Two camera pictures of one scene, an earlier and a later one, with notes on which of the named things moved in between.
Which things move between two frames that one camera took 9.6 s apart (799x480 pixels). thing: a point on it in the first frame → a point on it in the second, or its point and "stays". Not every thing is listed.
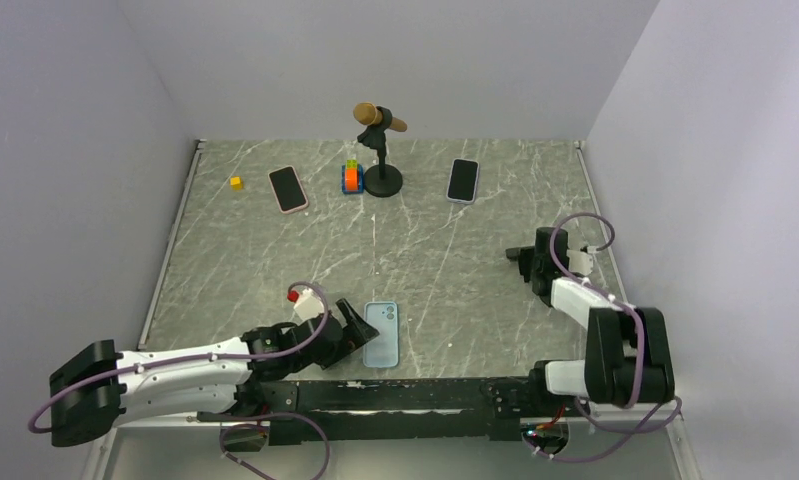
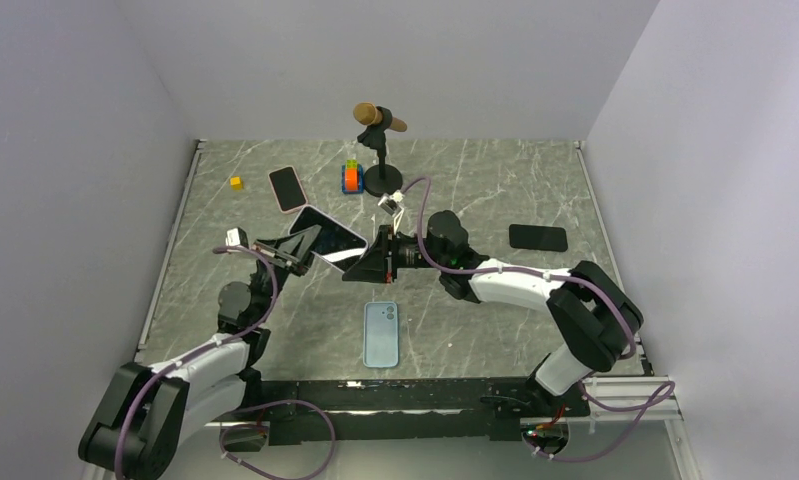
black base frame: x=389 y=411 stays
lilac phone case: x=463 y=181 → x=335 y=243
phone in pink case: x=287 y=188 stays
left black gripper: x=357 y=332 → x=292 y=252
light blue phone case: x=383 y=352 stays
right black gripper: x=524 y=256 → x=377 y=265
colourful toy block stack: x=352 y=177 stays
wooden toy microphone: x=368 y=114 stays
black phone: x=463 y=179 → x=334 y=243
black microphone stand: x=382 y=180 stays
